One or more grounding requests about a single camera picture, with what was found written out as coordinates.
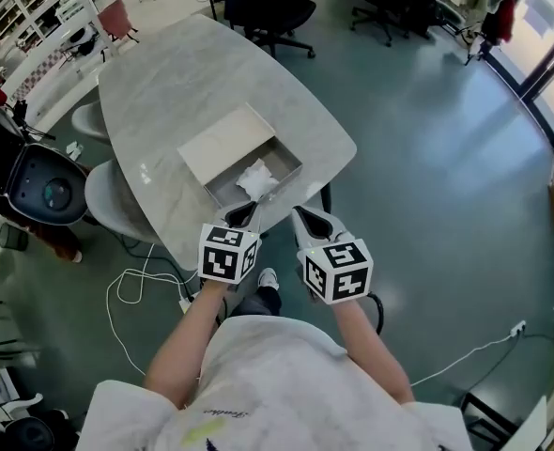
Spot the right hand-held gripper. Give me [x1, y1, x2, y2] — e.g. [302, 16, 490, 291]
[290, 204, 375, 306]

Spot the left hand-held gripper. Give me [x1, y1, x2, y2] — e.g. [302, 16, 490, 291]
[197, 192, 279, 284]

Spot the white item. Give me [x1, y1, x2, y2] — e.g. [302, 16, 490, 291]
[236, 157, 279, 202]

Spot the grey cardboard box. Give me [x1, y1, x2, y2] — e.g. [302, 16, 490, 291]
[177, 101, 304, 211]

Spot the person's right forearm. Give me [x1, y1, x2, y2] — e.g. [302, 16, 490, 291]
[331, 295, 417, 404]

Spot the person's left forearm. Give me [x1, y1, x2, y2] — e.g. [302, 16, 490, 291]
[143, 277, 232, 412]

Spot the person's white shoe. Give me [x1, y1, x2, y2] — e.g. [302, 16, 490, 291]
[257, 267, 279, 291]

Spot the person's dark trouser leg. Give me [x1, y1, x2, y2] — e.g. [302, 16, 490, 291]
[233, 286, 284, 319]

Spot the person's white shirt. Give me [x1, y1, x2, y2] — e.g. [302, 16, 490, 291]
[74, 315, 476, 451]

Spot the grey shell chair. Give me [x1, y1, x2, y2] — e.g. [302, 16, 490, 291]
[71, 100, 113, 146]
[84, 159, 166, 244]

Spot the black metal stand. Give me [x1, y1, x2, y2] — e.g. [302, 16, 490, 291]
[458, 391, 518, 443]

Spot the pink chair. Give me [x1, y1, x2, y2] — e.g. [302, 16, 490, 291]
[97, 0, 141, 45]

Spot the white board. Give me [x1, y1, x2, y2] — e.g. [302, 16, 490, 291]
[508, 394, 549, 451]

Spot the white shelf unit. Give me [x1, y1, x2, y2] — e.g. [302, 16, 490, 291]
[0, 0, 120, 105]

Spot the black metal rack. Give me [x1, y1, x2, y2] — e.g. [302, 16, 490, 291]
[0, 298, 41, 362]

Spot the red garment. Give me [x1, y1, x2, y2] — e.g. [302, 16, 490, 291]
[494, 0, 518, 45]

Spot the black-framed window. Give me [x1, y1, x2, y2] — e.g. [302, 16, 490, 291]
[486, 0, 554, 152]

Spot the black cable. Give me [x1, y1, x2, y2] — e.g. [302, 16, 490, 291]
[363, 290, 387, 336]

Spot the white floor cable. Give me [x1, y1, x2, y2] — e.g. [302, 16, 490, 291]
[409, 327, 517, 389]
[104, 241, 199, 376]

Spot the black wire waste bin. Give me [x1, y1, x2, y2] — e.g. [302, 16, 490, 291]
[0, 222, 29, 254]

